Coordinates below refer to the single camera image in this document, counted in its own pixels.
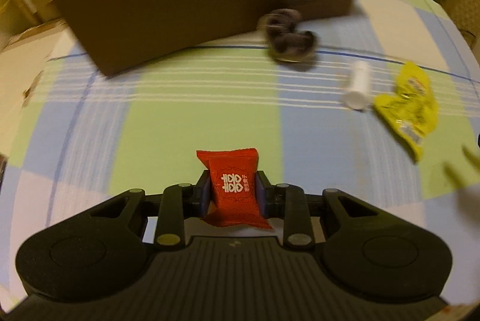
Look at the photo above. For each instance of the cartoon print bedsheet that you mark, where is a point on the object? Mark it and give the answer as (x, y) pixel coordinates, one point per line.
(22, 62)

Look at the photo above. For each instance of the yellow snack packet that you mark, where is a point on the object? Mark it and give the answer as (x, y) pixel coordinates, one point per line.
(411, 110)

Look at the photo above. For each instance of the white cream tube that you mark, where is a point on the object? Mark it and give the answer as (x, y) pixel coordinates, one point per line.
(357, 92)

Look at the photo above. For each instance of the dark velvet scrunchie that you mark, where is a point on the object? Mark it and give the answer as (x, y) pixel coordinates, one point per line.
(286, 43)

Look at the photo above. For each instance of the red candy packet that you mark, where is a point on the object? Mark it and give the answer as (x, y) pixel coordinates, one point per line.
(232, 175)

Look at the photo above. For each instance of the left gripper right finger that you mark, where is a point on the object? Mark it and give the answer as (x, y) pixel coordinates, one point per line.
(289, 203)

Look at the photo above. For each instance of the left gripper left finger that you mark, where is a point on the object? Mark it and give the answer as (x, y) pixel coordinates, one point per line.
(180, 202)

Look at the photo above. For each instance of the checkered tablecloth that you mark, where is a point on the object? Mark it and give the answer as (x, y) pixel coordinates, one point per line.
(83, 137)

